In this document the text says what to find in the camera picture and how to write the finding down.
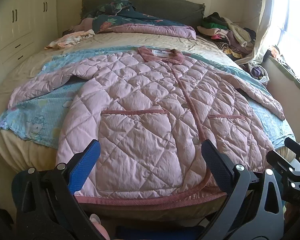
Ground pink quilted jacket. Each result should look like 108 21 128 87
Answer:
8 47 285 206

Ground clothes heap on floor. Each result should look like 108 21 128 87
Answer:
248 63 269 86

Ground clothes on window sill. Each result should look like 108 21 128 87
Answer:
269 46 300 89

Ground pile of assorted clothes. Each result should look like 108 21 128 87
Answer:
197 12 256 61

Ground person's left hand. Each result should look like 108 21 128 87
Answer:
89 213 110 240

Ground light blue cartoon blanket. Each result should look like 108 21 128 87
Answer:
0 46 295 149

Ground bed with beige sheet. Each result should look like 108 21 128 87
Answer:
0 31 297 221

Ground peach white small garment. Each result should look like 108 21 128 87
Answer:
44 29 95 50

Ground pink pillow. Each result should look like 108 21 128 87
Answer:
72 17 94 32

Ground cream wardrobe with drawers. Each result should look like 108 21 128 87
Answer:
0 0 58 72

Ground teal floral purple comforter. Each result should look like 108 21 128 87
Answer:
92 0 196 40

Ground dark green headboard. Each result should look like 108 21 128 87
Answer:
81 0 205 28

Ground cream window curtain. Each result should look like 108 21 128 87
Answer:
251 0 291 66

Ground window with dark frame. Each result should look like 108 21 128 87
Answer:
278 0 300 60

